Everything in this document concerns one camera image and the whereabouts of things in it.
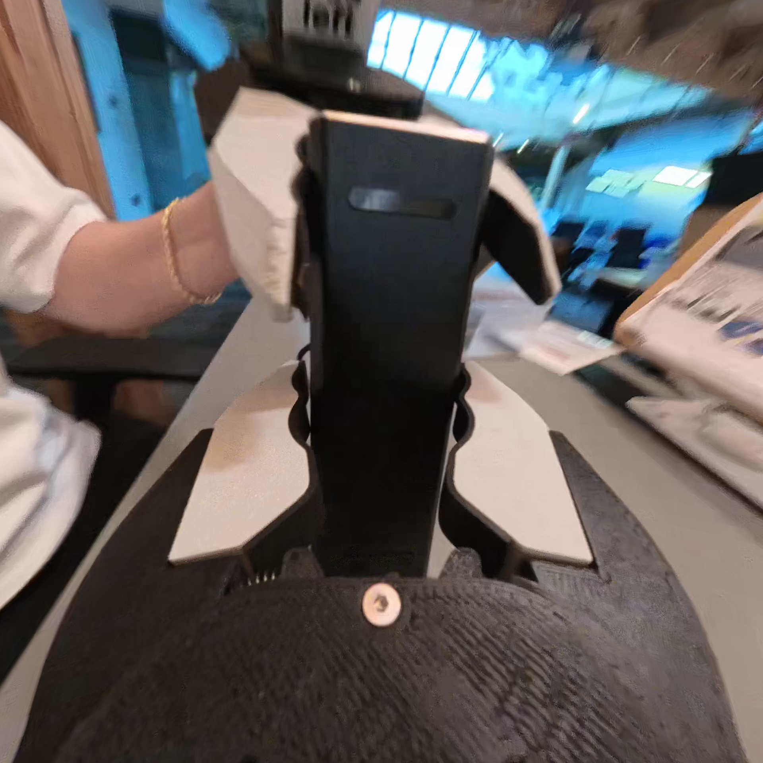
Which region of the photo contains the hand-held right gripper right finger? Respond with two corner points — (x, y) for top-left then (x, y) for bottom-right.
(440, 359), (596, 582)

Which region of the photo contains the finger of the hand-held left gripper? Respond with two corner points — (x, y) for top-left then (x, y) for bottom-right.
(417, 116), (562, 306)
(207, 87), (320, 324)

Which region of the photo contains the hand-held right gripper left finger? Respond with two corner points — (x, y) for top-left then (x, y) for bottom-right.
(168, 359), (327, 566)

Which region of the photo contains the black usb hub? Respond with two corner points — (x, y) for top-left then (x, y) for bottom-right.
(303, 112), (497, 578)

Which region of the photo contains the person's left forearm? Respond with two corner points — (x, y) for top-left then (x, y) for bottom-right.
(45, 182), (240, 339)

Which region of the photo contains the paper sheet on table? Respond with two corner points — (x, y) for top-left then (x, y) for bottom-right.
(519, 321), (622, 376)

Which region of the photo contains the black chair armrest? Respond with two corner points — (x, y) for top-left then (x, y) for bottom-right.
(6, 340), (221, 382)

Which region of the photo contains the white card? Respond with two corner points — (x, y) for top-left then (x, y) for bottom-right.
(627, 395), (763, 510)

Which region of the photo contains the white t-shirt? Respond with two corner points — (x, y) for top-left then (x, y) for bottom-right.
(0, 122), (109, 609)

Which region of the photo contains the wooden pillar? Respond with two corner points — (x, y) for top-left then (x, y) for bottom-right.
(0, 0), (115, 218)

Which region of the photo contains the gold bracelet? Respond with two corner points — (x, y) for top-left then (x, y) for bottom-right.
(160, 197), (224, 307)

